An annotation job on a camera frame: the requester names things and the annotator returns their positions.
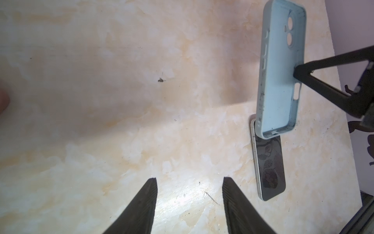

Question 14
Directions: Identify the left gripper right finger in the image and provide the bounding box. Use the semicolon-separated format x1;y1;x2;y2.
222;177;275;234

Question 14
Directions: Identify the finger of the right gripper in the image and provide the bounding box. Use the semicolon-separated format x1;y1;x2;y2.
293;45;374;119

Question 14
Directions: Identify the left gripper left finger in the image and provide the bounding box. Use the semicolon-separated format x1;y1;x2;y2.
104;178;158;234

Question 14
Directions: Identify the black smartphone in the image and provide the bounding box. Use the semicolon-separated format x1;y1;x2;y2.
249;116;286;201

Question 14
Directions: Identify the light blue phone case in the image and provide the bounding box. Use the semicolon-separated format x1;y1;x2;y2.
255;1;307;139

